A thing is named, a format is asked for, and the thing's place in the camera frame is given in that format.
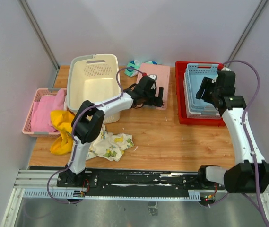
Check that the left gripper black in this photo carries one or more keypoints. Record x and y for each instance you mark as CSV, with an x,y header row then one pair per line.
x,y
158,101

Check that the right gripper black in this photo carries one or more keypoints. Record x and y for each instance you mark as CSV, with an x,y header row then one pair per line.
x,y
206,83

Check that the blue perforated basket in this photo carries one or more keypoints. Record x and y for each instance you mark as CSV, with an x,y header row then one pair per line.
x,y
191,111
195,73

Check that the pink perforated basket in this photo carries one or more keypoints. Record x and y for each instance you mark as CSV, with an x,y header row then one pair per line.
x,y
163,78

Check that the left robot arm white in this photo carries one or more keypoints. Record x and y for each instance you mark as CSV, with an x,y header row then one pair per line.
x,y
89,119

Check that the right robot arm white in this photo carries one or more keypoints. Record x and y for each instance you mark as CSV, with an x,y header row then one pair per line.
x,y
250,174

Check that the red plastic tray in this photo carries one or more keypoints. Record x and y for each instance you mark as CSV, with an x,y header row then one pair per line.
x,y
180,67

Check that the teal white sock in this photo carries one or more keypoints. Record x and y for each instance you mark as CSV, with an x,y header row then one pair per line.
x,y
131,66

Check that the printed white baby cloth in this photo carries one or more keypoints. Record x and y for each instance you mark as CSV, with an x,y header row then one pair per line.
x,y
110,146

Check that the large cream laundry basket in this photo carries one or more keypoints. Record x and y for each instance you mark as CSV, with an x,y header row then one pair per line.
x,y
93,78

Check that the yellow cloth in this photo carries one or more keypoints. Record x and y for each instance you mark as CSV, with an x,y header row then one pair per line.
x,y
61,121

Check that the pink cloth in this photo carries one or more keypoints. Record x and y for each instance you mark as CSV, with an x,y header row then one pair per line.
x,y
41,112

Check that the pink basket with clothes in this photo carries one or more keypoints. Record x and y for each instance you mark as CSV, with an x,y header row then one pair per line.
x,y
27,126

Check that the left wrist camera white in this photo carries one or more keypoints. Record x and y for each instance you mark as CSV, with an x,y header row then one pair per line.
x,y
153,76

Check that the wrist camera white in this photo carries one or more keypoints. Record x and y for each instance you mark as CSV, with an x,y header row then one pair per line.
x,y
153,76
222,67

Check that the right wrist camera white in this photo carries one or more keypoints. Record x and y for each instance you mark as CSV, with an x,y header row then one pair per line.
x,y
222,67

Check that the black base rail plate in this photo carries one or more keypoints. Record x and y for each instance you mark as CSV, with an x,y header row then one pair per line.
x,y
141,181

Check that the slotted cable duct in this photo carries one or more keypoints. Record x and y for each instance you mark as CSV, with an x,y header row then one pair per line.
x,y
76,195

